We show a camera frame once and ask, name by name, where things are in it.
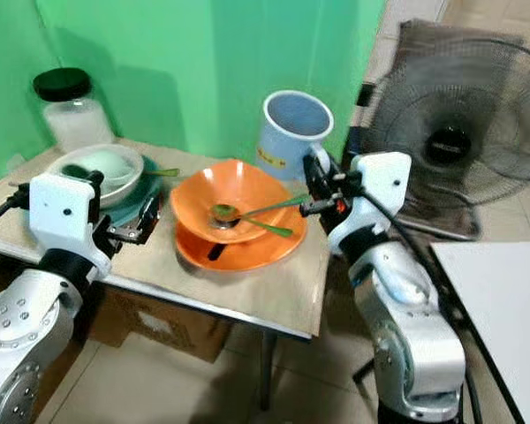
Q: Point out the beige metal frame table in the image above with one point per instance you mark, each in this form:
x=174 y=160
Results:
x=274 y=296

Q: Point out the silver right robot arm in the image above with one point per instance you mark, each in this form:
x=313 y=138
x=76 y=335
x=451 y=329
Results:
x=411 y=340

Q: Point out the black electric fan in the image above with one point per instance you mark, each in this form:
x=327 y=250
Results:
x=464 y=132

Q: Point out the orange plastic plate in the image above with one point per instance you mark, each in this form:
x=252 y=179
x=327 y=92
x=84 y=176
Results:
x=243 y=258

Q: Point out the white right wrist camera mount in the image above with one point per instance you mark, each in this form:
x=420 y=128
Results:
x=375 y=190

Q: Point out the white table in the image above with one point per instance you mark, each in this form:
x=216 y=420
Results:
x=499 y=318

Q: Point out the brown woven cloth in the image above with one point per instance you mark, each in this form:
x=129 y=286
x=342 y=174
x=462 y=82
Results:
x=450 y=35

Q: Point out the short green spoon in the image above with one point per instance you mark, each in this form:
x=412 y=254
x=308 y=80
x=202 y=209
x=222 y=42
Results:
x=274 y=229

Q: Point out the orange plastic bowl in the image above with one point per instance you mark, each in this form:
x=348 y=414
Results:
x=234 y=185

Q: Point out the white bowl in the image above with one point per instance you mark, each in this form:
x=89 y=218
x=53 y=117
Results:
x=115 y=168

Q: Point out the brown cardboard box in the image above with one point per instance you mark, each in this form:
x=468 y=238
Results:
x=168 y=327

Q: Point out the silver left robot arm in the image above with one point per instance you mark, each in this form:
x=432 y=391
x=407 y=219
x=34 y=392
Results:
x=18 y=340

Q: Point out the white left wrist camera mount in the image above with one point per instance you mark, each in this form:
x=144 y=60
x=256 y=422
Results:
x=60 y=212

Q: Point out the green spoon in white bowl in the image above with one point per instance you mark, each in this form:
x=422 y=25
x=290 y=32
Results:
x=163 y=172

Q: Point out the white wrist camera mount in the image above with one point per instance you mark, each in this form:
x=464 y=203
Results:
x=375 y=190
x=60 y=212

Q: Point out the glass jar with black lid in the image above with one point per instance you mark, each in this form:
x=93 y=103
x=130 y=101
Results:
x=75 y=119

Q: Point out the teal plate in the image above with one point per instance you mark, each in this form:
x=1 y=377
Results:
x=137 y=203

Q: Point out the long green spoon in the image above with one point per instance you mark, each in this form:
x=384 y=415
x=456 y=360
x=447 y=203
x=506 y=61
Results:
x=269 y=206

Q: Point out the light blue enamel mug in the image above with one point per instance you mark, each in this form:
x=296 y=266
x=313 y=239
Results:
x=287 y=137

